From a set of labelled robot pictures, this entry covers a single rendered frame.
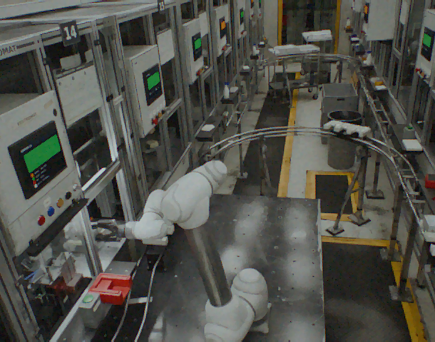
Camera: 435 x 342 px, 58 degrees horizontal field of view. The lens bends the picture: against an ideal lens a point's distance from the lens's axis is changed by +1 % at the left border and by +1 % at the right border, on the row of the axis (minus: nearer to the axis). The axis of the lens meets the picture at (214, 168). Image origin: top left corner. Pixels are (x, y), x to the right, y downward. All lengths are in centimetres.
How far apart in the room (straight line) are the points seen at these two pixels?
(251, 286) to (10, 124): 115
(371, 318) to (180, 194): 195
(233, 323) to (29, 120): 109
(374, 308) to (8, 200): 245
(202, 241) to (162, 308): 69
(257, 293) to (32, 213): 99
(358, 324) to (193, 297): 127
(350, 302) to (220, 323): 157
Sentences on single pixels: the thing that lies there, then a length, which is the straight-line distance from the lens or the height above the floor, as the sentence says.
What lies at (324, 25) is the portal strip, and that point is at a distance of 989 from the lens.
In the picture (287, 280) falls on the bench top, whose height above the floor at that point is 68.
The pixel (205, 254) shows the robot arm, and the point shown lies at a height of 121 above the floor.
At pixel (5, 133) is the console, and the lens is 143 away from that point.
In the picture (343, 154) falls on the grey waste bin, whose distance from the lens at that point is 470.
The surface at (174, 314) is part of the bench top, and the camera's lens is 208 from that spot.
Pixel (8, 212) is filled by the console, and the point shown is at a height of 153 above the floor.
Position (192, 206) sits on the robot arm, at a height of 144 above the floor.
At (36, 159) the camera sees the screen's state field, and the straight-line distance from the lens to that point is 150.
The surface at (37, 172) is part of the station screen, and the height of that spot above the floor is 160.
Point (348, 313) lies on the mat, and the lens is 302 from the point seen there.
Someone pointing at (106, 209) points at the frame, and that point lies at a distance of 240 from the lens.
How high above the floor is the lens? 219
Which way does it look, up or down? 27 degrees down
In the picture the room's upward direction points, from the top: 5 degrees counter-clockwise
